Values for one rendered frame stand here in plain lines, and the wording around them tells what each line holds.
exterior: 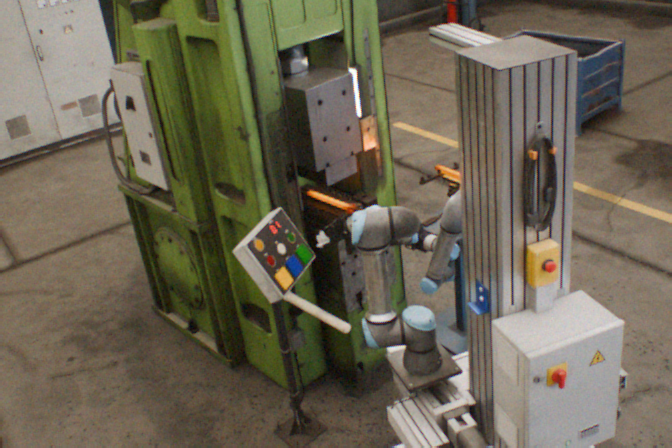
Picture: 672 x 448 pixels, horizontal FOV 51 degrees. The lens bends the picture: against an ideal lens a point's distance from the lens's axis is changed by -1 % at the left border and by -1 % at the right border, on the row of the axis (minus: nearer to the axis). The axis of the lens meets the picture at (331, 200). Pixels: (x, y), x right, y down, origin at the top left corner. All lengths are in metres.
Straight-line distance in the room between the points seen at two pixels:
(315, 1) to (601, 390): 2.04
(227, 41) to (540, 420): 1.91
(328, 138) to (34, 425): 2.29
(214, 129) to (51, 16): 4.86
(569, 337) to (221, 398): 2.31
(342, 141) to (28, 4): 5.28
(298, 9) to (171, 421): 2.23
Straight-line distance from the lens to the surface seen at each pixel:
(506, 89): 1.97
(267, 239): 3.02
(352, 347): 3.81
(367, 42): 3.58
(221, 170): 3.59
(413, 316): 2.62
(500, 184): 2.07
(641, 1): 11.18
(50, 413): 4.38
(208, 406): 4.03
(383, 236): 2.45
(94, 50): 8.33
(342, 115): 3.33
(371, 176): 3.77
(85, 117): 8.41
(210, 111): 3.48
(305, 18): 3.30
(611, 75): 7.19
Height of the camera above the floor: 2.60
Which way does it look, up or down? 26 degrees down
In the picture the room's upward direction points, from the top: 8 degrees counter-clockwise
